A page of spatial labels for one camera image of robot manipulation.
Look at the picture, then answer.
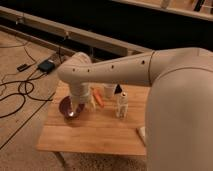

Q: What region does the beige sponge block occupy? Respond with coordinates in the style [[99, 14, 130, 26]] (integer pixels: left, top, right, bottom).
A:
[[137, 127, 146, 146]]

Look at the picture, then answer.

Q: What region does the dark red bowl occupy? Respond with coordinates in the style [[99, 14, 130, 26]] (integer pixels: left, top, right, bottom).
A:
[[59, 96, 83, 119]]

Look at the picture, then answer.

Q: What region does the wooden table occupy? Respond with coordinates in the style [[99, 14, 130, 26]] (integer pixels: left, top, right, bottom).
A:
[[37, 82, 149, 157]]

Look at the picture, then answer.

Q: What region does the black floor cable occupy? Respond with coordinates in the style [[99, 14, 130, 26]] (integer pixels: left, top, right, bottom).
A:
[[0, 39, 71, 120]]

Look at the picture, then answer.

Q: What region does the orange carrot toy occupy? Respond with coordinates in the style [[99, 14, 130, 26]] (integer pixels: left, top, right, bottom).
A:
[[93, 89, 104, 108]]

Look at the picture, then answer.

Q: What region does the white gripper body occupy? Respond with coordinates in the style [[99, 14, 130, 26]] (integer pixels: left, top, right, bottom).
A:
[[69, 83, 90, 104]]

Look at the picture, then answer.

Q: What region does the black triangular object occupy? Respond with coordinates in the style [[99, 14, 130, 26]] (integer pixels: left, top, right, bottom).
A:
[[114, 84, 122, 94]]

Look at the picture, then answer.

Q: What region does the black power adapter box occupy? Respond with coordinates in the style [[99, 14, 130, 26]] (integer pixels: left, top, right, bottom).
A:
[[38, 60, 55, 73]]

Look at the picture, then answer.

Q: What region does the small black device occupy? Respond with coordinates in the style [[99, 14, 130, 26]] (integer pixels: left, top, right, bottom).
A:
[[17, 64, 30, 72]]

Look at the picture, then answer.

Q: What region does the white paper cup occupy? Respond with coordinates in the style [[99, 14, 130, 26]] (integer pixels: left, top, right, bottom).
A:
[[104, 84, 116, 98]]

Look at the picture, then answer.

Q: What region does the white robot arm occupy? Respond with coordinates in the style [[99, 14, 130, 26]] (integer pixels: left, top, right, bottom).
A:
[[58, 47, 213, 171]]

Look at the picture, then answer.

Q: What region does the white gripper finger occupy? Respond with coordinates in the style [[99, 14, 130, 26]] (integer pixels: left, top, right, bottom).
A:
[[72, 103, 83, 115], [86, 97, 96, 110]]

